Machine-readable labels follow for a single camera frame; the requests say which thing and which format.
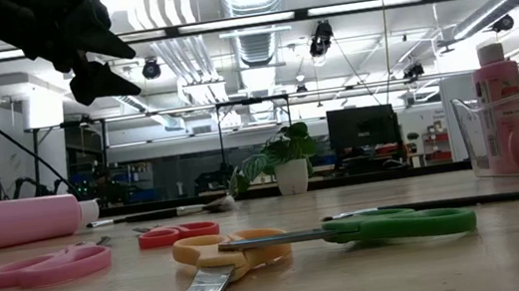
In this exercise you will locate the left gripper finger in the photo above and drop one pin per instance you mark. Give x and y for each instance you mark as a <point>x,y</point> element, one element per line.
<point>105,45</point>
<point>100,83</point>

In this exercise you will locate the black brush fluffy grey bristles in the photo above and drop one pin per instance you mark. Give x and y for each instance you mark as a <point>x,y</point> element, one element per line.
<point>158,214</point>

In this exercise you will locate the red scissors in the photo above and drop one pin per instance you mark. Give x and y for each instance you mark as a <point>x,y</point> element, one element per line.
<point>156,238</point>

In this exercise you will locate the pink scissors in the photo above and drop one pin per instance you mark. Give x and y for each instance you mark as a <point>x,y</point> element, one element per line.
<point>54,268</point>

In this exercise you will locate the orange scissors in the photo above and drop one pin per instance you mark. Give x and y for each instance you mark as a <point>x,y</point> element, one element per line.
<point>198,254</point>

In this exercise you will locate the green scissors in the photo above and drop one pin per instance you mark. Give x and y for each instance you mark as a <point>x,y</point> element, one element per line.
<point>401,227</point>

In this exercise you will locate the thin black paintbrush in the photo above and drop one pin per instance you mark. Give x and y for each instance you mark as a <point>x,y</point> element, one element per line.
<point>472,199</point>

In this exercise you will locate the light pink paint bottle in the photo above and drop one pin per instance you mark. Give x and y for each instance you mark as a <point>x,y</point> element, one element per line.
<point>504,133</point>

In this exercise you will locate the black ceiling spotlight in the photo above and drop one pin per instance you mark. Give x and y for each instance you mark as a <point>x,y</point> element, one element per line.
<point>321,39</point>
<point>413,70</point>
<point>503,23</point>
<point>151,70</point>

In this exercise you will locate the green plant in white pot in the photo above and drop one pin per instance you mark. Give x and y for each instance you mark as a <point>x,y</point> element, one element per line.
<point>292,179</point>

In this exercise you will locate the black computer monitor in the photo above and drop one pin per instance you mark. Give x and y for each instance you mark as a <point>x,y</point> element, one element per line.
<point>362,127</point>

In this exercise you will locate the shelf with red bins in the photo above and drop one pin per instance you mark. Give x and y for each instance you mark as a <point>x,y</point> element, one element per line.
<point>439,154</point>

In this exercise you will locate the white tall cabinet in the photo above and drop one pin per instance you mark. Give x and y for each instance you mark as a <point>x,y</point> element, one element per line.
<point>452,120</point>

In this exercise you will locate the clear plastic bin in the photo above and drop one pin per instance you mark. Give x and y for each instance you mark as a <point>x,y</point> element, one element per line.
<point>470,148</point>

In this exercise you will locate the black background workstation frame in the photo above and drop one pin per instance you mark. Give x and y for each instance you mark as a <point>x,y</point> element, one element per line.
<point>38,179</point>

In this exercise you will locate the round silver ventilation duct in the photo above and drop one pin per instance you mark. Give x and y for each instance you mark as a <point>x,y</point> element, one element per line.
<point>259,45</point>

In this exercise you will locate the black aluminium table frame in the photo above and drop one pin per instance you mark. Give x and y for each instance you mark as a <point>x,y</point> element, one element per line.
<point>394,174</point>

